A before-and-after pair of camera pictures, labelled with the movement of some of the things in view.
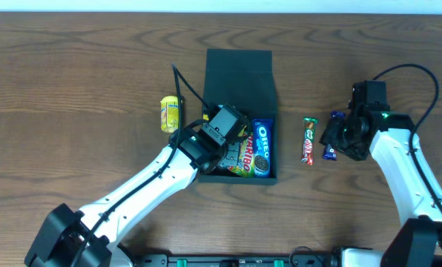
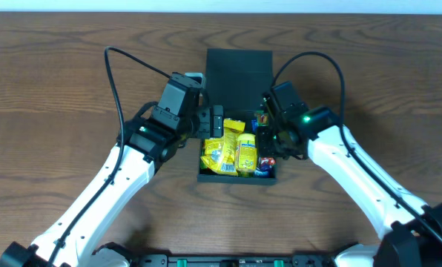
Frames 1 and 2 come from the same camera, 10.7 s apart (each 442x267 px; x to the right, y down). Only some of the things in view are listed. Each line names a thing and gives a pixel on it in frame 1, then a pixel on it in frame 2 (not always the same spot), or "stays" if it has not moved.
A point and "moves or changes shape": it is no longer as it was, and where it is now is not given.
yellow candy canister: (169, 113) moves or changes shape
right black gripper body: (334, 134) to (265, 140)
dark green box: (243, 80) stays
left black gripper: (230, 154) to (216, 121)
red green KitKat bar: (308, 157) moves or changes shape
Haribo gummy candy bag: (245, 168) moves or changes shape
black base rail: (236, 260) stays
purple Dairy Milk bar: (329, 153) moves or changes shape
